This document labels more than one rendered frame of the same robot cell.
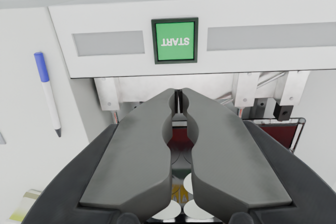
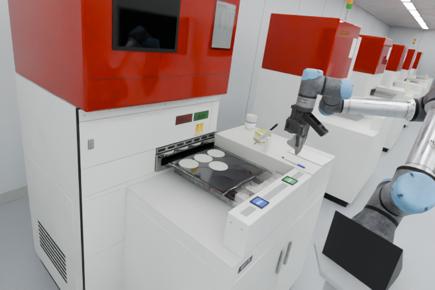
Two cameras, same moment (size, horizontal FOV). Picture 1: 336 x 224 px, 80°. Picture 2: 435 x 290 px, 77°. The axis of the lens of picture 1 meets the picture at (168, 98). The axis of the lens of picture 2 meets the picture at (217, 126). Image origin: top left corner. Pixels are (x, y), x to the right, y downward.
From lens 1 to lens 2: 1.18 m
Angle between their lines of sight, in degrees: 53
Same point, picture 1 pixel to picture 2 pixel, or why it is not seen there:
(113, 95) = (278, 174)
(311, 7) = (279, 197)
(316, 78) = (222, 220)
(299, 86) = (243, 197)
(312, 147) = (178, 202)
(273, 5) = (285, 193)
